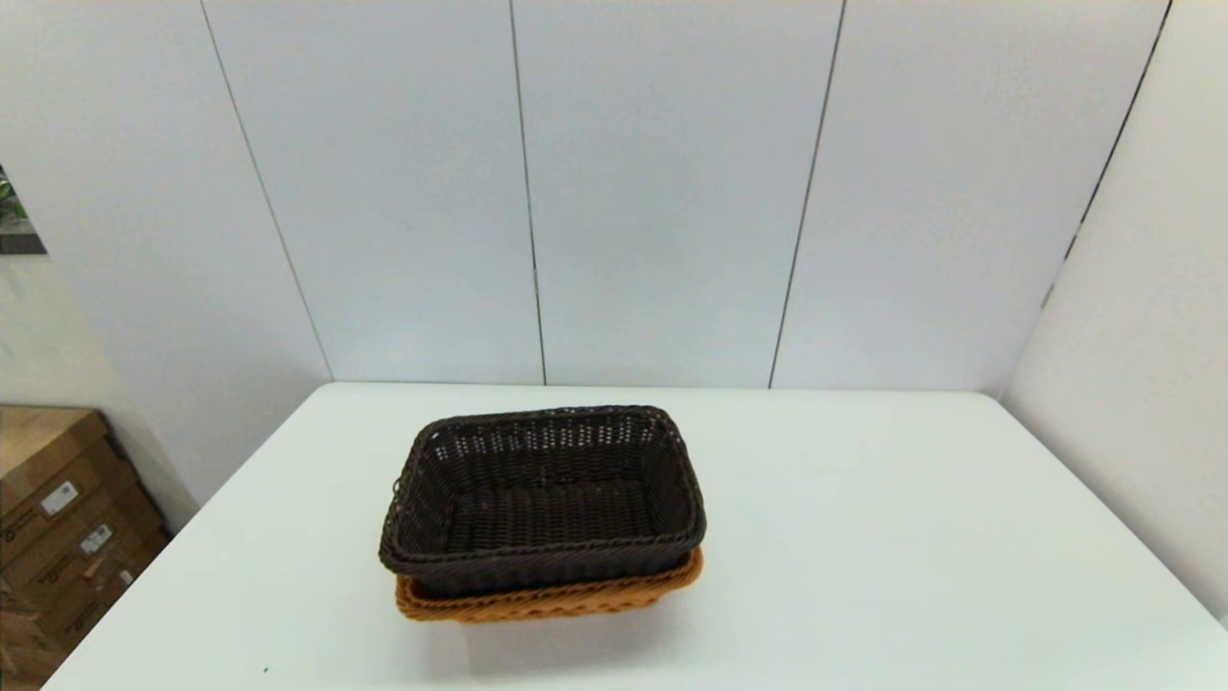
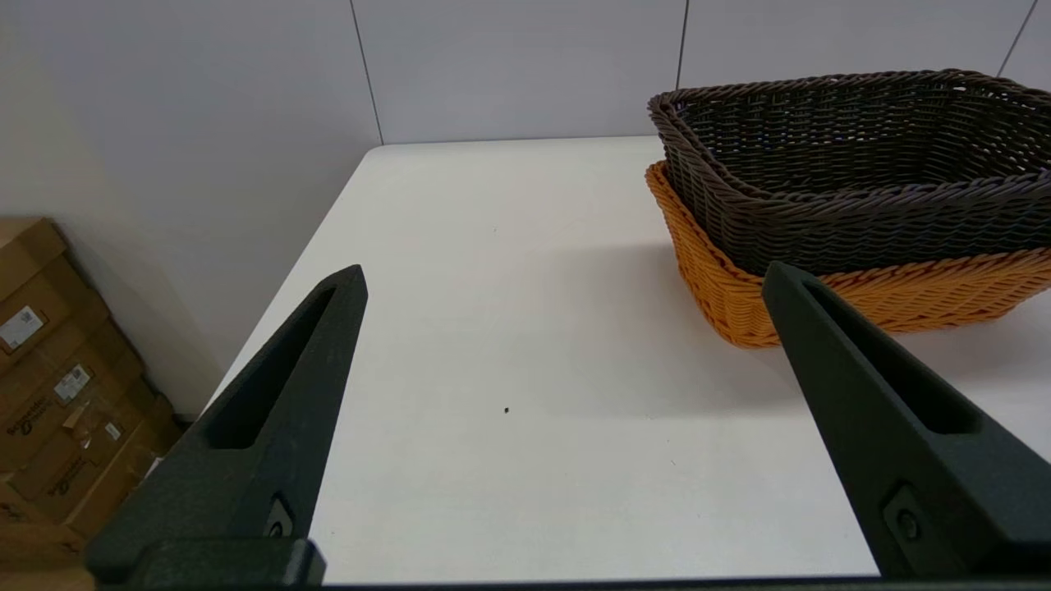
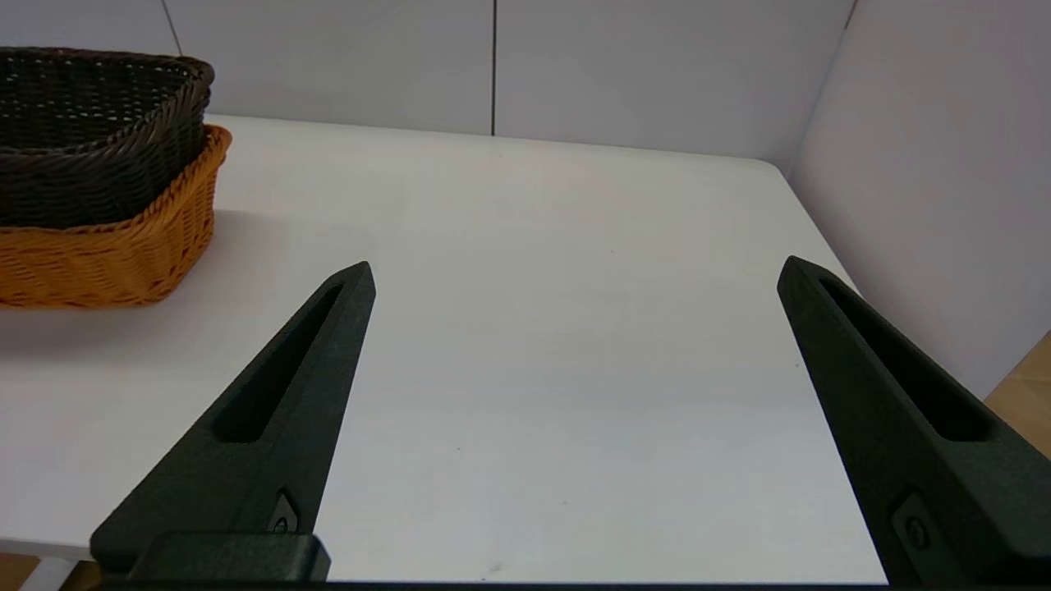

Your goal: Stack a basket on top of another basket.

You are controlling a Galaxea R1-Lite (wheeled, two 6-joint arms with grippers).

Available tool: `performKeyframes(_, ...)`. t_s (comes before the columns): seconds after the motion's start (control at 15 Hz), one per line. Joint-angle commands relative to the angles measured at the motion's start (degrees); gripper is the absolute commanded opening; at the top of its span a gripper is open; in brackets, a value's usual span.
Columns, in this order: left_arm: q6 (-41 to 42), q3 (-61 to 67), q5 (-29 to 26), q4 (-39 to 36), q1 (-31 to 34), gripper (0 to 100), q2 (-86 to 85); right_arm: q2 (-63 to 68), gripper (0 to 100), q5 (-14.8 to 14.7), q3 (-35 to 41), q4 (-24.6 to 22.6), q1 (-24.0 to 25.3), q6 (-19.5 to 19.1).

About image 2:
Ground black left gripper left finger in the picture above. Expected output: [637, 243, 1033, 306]
[85, 264, 369, 586]

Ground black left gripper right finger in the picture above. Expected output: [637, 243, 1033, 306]
[760, 261, 1051, 580]

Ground orange wicker basket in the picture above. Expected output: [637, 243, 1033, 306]
[644, 160, 1051, 350]

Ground dark brown wicker basket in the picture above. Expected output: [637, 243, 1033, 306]
[646, 68, 1051, 278]

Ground brown cardboard box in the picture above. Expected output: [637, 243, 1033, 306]
[0, 320, 150, 475]
[0, 480, 99, 585]
[7, 386, 184, 538]
[0, 216, 112, 378]

